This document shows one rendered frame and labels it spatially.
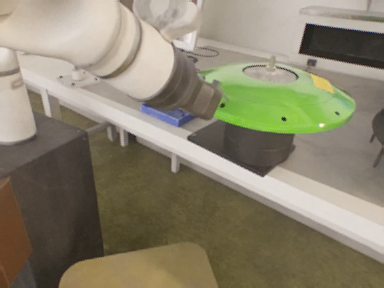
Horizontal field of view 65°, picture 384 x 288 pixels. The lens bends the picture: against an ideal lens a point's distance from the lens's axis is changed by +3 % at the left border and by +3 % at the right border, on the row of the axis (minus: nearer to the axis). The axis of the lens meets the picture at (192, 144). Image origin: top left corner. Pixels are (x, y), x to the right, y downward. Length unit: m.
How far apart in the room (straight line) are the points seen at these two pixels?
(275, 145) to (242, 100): 0.14
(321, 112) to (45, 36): 0.40
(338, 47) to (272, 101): 1.00
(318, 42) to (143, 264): 1.16
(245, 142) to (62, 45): 0.41
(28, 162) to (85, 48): 0.54
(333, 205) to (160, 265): 0.43
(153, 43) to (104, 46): 0.06
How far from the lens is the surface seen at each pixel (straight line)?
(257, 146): 0.59
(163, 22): 0.33
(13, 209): 0.68
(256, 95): 0.51
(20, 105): 0.82
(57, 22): 0.27
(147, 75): 0.30
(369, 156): 0.78
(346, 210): 0.59
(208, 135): 0.69
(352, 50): 1.48
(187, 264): 0.80
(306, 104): 0.52
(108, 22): 0.27
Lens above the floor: 1.27
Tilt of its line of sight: 32 degrees down
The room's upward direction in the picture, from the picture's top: 4 degrees clockwise
